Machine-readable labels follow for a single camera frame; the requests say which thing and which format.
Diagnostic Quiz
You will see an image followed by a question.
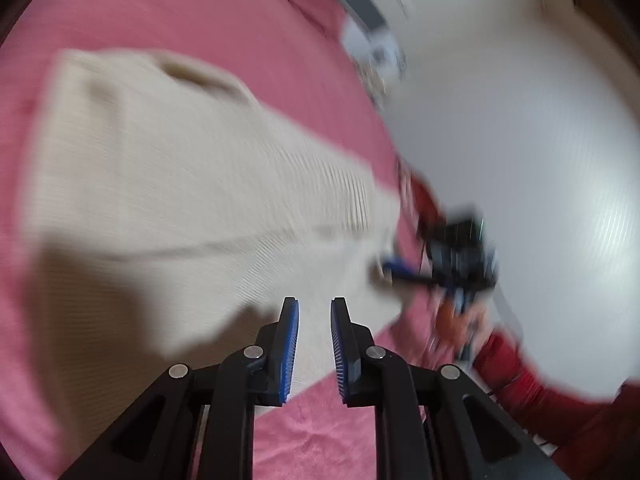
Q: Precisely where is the right white nightstand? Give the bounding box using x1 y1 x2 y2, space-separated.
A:
341 18 407 110

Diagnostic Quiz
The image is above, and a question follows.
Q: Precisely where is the cream knitted sweater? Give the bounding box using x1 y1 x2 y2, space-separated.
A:
25 50 400 415

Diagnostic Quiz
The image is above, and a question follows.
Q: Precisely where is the pink bed blanket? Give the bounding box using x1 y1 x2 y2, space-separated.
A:
1 0 434 479

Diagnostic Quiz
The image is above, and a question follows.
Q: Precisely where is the red sleeved forearm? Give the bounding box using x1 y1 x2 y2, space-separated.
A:
399 159 640 480

